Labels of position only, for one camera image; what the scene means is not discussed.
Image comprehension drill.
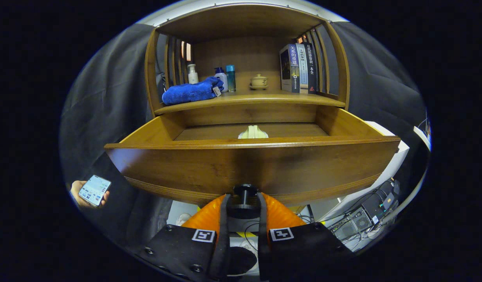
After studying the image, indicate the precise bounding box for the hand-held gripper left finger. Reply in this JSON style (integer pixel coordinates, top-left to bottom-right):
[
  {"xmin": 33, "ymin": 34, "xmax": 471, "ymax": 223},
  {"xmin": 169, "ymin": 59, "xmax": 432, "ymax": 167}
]
[{"xmin": 137, "ymin": 193, "xmax": 231, "ymax": 281}]

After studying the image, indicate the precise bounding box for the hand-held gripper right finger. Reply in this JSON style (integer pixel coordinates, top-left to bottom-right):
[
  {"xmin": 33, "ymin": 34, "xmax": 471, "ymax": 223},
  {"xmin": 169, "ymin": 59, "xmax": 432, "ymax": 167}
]
[{"xmin": 257, "ymin": 192, "xmax": 356, "ymax": 282}]

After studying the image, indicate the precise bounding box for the wooden drawer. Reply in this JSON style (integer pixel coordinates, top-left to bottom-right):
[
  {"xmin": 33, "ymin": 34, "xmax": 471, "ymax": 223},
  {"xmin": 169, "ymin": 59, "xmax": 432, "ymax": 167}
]
[{"xmin": 104, "ymin": 105, "xmax": 401, "ymax": 220}]

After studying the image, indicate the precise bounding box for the green scrub brush white pad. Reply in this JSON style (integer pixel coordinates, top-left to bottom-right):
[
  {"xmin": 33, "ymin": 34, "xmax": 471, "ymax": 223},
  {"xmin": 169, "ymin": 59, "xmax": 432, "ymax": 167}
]
[{"xmin": 238, "ymin": 125, "xmax": 269, "ymax": 139}]

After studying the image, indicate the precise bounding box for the smartphone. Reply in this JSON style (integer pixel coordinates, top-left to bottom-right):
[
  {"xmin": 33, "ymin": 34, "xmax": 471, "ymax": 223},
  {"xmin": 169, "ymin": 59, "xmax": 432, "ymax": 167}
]
[{"xmin": 78, "ymin": 175, "xmax": 112, "ymax": 207}]

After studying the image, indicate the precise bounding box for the wooden countertop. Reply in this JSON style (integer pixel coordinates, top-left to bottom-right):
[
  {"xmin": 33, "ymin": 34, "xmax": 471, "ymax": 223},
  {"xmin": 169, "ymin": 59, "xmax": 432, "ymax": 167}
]
[{"xmin": 155, "ymin": 89, "xmax": 346, "ymax": 115}]

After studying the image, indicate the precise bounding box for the grey computer case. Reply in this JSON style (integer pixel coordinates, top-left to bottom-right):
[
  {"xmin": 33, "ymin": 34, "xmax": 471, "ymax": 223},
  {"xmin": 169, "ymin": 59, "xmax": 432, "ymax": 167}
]
[{"xmin": 330, "ymin": 207, "xmax": 376, "ymax": 240}]

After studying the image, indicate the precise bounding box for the blue folded towel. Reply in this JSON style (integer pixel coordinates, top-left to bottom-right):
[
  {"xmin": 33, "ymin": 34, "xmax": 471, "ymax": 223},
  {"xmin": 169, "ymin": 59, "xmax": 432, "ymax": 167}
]
[{"xmin": 162, "ymin": 76, "xmax": 224, "ymax": 105}]

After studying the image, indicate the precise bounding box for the white box table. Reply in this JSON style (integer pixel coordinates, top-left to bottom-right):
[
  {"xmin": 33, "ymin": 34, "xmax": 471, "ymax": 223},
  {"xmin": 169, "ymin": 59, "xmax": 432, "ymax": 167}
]
[{"xmin": 303, "ymin": 121, "xmax": 410, "ymax": 221}]

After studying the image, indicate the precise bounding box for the white bottle dark blue cap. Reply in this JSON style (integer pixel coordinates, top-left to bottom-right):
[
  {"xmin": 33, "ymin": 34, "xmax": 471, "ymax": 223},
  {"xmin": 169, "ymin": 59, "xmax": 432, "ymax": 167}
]
[{"xmin": 214, "ymin": 67, "xmax": 229, "ymax": 93}]

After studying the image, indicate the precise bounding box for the beige lidded tea cup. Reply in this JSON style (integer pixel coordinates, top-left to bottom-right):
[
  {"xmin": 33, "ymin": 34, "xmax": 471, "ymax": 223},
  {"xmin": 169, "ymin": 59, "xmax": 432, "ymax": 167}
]
[{"xmin": 249, "ymin": 74, "xmax": 269, "ymax": 90}]

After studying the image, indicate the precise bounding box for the blue spine book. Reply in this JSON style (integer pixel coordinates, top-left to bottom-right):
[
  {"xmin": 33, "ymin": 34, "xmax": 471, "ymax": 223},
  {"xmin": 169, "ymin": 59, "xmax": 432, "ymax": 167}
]
[{"xmin": 280, "ymin": 44, "xmax": 301, "ymax": 93}]

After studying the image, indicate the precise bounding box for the light grey spine book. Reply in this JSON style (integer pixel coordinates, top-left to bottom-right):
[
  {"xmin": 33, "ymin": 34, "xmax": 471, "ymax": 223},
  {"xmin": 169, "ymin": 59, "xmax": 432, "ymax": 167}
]
[{"xmin": 296, "ymin": 43, "xmax": 309, "ymax": 94}]

